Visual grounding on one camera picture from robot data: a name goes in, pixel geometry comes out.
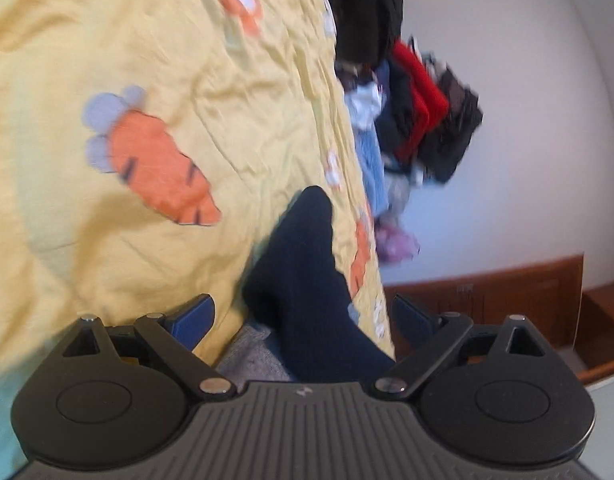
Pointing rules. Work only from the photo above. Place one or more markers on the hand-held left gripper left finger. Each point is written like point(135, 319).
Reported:
point(196, 319)

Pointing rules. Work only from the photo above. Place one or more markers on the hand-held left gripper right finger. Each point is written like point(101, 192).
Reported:
point(409, 316)

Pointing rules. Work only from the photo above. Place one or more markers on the grey knit sweater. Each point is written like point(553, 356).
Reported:
point(252, 357)

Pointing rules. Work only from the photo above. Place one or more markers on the dark navy garment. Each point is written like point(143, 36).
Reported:
point(307, 280)

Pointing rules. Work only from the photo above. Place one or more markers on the pink plastic bag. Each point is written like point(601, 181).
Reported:
point(397, 245)

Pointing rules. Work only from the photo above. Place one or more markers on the wooden door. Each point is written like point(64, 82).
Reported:
point(512, 300)

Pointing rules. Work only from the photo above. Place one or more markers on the grey white bag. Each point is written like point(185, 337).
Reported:
point(398, 195)

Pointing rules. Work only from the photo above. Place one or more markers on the light blue folded cloth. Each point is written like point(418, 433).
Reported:
point(372, 170)

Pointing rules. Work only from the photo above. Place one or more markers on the black jacket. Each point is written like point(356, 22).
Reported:
point(452, 135)

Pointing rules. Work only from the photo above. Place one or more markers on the navy jacket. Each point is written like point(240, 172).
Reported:
point(394, 105)

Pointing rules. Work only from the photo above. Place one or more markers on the white crumpled cloth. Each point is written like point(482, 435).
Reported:
point(364, 105)

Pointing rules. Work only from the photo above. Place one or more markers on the red garment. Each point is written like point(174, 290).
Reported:
point(419, 95)

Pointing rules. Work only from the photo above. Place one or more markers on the yellow carrot print blanket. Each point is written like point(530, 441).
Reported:
point(137, 50)

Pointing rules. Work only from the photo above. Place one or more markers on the black coat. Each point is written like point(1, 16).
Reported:
point(367, 5)

